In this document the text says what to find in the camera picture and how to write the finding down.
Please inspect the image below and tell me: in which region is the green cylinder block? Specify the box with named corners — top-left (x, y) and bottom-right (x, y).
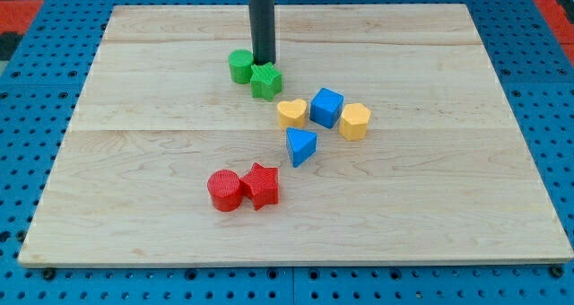
top-left (228, 49), bottom-right (254, 84)

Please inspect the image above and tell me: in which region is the red star block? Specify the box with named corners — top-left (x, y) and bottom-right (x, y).
top-left (239, 162), bottom-right (279, 211)

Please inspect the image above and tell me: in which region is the green star block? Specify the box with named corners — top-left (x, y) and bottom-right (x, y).
top-left (250, 63), bottom-right (283, 101)

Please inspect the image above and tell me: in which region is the blue triangle block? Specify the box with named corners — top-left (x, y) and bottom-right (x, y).
top-left (286, 127), bottom-right (317, 168)

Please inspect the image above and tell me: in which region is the yellow heart block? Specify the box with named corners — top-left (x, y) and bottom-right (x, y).
top-left (277, 99), bottom-right (308, 130)

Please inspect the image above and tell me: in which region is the blue cube block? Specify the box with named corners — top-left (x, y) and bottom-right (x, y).
top-left (309, 88), bottom-right (344, 128)

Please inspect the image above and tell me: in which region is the yellow hexagon block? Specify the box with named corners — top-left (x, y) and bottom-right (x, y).
top-left (339, 103), bottom-right (371, 141)

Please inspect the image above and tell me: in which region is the red cylinder block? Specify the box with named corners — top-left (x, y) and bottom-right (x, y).
top-left (207, 170), bottom-right (243, 212)

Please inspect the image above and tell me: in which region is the light wooden board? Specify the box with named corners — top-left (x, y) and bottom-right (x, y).
top-left (18, 4), bottom-right (573, 268)

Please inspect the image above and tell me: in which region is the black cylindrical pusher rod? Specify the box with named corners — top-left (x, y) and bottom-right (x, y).
top-left (248, 0), bottom-right (276, 65)

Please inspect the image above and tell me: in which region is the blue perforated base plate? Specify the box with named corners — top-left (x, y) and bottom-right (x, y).
top-left (1, 0), bottom-right (573, 304)

